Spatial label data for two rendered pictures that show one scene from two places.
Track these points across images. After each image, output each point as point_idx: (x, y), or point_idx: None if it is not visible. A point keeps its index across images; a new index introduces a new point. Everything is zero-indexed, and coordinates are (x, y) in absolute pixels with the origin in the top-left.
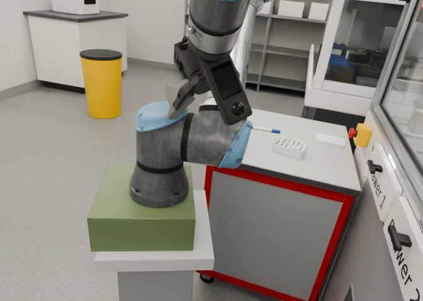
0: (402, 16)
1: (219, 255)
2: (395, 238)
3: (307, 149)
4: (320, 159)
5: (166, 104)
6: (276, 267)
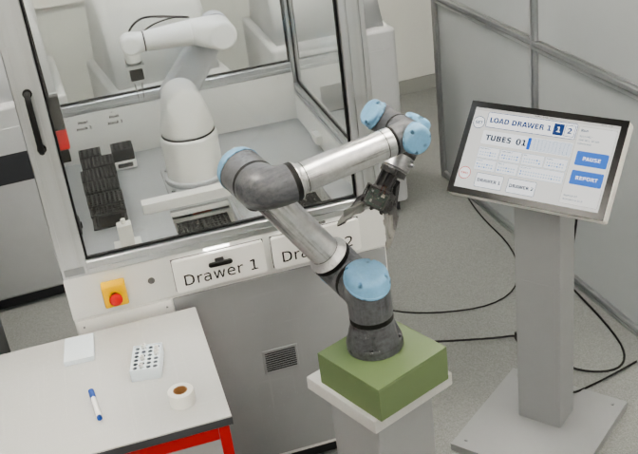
0: (43, 168)
1: None
2: None
3: (126, 357)
4: (145, 342)
5: (358, 272)
6: None
